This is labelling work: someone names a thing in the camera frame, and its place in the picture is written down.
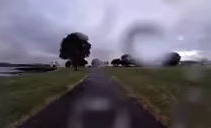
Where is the dark asphalt path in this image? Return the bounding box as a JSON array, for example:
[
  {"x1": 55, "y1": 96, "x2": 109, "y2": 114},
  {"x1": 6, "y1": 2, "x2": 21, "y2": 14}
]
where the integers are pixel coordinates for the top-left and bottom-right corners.
[{"x1": 14, "y1": 68, "x2": 167, "y2": 128}]

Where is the large dark tree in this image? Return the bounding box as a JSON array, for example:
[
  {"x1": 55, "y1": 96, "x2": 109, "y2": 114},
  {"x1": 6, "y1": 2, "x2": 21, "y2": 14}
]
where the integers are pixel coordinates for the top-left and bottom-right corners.
[{"x1": 58, "y1": 31, "x2": 93, "y2": 71}]

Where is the pale gravel verge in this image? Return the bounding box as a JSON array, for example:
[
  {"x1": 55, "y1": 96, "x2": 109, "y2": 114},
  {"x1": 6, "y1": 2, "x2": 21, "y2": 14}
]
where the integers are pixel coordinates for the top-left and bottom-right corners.
[
  {"x1": 11, "y1": 74, "x2": 91, "y2": 128},
  {"x1": 111, "y1": 75, "x2": 171, "y2": 127}
]

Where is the green grass field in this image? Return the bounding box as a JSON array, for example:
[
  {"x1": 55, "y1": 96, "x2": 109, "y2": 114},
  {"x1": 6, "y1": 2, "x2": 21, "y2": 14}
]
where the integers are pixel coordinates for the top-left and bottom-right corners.
[
  {"x1": 104, "y1": 65, "x2": 211, "y2": 128},
  {"x1": 0, "y1": 67, "x2": 91, "y2": 128}
]

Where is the round dark tree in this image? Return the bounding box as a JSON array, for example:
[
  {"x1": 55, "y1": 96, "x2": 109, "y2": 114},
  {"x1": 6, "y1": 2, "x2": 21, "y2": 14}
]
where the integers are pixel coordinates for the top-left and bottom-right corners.
[{"x1": 161, "y1": 51, "x2": 182, "y2": 67}]

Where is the distant dark shoreline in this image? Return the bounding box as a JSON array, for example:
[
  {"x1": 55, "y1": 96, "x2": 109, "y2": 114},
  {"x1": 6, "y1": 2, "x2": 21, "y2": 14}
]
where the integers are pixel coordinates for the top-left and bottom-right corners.
[{"x1": 0, "y1": 61, "x2": 58, "y2": 73}]

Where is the grey water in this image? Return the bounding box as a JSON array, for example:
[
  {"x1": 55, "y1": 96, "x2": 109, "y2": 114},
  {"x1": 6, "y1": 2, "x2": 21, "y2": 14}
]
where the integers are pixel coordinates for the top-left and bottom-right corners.
[{"x1": 0, "y1": 66, "x2": 26, "y2": 79}]

